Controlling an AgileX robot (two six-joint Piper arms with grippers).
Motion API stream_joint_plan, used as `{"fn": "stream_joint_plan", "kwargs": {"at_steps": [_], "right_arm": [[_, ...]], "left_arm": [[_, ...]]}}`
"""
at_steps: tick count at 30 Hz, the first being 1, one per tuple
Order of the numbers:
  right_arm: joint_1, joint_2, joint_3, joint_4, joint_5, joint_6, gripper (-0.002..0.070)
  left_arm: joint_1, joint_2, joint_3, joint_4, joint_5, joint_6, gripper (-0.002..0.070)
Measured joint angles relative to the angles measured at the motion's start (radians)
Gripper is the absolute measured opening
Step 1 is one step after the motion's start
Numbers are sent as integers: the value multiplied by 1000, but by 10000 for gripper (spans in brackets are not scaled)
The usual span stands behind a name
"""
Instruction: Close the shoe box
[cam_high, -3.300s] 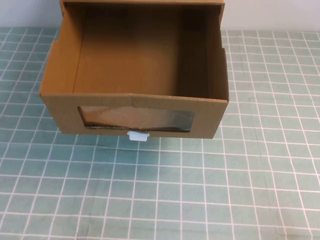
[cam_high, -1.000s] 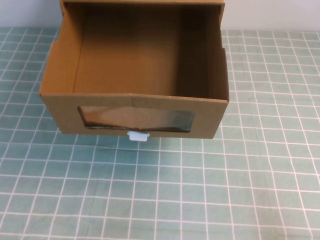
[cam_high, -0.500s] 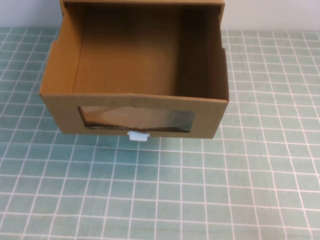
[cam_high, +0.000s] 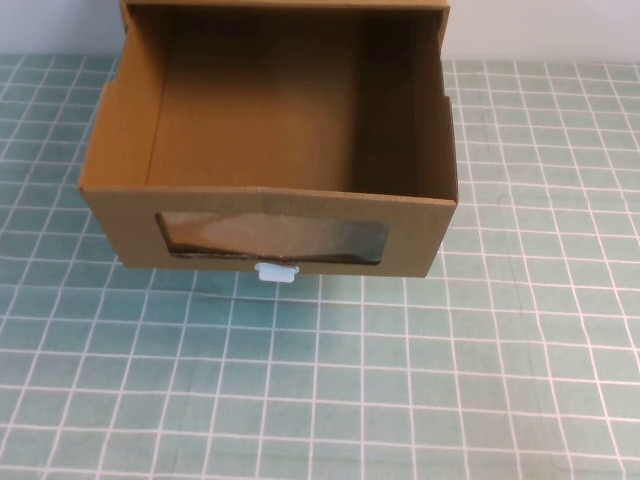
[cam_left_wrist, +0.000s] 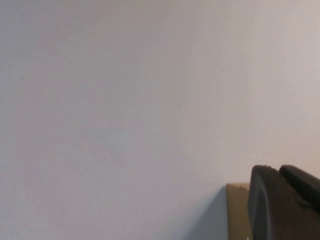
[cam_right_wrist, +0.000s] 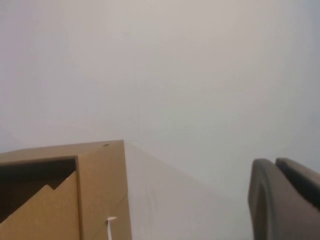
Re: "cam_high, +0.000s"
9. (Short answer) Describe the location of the brown cardboard drawer with window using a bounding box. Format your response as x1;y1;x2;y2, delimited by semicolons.
77;5;460;280

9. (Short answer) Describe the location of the white plastic drawer handle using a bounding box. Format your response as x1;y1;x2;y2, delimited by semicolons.
255;262;301;284

